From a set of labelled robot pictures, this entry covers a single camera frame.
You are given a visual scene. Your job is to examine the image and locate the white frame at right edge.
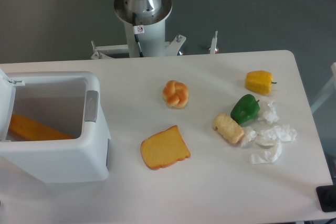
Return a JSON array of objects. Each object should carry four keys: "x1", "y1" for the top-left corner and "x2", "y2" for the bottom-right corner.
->
[{"x1": 310, "y1": 62, "x2": 335, "y2": 114}]

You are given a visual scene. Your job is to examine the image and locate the orange toast slice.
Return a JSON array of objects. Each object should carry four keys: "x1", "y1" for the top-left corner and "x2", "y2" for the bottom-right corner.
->
[{"x1": 140, "y1": 125, "x2": 191, "y2": 170}]

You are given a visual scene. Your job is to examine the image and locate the crumpled white tissue upper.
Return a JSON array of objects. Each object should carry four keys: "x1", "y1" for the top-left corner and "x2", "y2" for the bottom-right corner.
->
[{"x1": 258, "y1": 100, "x2": 279, "y2": 125}]

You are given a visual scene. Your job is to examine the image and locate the black device at table edge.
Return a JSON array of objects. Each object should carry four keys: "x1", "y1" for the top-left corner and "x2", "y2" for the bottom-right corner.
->
[{"x1": 316, "y1": 185, "x2": 335, "y2": 212}]

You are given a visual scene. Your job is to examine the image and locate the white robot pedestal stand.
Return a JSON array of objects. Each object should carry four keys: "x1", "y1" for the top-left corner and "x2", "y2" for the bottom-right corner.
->
[{"x1": 90, "y1": 22, "x2": 220, "y2": 60}]

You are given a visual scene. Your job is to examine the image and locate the orange bread in trash can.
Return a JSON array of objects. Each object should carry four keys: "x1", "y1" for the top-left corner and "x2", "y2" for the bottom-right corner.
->
[{"x1": 8, "y1": 114, "x2": 75, "y2": 141}]

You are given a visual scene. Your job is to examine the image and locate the green bell pepper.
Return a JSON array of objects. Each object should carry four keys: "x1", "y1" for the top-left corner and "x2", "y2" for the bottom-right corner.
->
[{"x1": 230, "y1": 94, "x2": 260, "y2": 124}]

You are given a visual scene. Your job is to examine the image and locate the crumpled white tissue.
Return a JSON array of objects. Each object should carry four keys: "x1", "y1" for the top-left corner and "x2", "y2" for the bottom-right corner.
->
[
  {"x1": 249, "y1": 142, "x2": 282, "y2": 165},
  {"x1": 258, "y1": 100, "x2": 279, "y2": 125},
  {"x1": 255, "y1": 125, "x2": 297, "y2": 147},
  {"x1": 241, "y1": 126, "x2": 258, "y2": 147}
]

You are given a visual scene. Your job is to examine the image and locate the crumpled white tissue lower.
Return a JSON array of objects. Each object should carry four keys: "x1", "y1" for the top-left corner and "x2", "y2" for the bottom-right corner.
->
[{"x1": 249, "y1": 142, "x2": 282, "y2": 165}]

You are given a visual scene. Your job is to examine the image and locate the crumpled white tissue left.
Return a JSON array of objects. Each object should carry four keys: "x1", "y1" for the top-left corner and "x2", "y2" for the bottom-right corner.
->
[{"x1": 241, "y1": 126, "x2": 258, "y2": 147}]

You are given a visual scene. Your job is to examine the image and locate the pale yellow waffle pastry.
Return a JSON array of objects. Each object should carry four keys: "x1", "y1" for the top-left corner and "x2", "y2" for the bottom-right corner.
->
[{"x1": 212, "y1": 113, "x2": 244, "y2": 144}]

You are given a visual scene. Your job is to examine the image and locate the white plastic trash can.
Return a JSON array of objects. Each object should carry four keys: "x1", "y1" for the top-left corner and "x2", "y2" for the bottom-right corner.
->
[{"x1": 1, "y1": 71, "x2": 111, "y2": 183}]

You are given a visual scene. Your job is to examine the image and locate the yellow corn piece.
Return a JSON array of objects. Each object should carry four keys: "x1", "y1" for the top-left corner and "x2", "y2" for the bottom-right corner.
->
[{"x1": 245, "y1": 70, "x2": 276, "y2": 95}]

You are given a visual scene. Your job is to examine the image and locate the crumpled white tissue middle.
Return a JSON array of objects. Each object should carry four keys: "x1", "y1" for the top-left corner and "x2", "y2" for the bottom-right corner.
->
[{"x1": 255, "y1": 125, "x2": 297, "y2": 147}]

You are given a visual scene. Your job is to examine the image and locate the knotted bread roll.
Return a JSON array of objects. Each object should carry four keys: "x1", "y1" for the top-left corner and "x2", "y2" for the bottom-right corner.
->
[{"x1": 162, "y1": 80, "x2": 189, "y2": 109}]

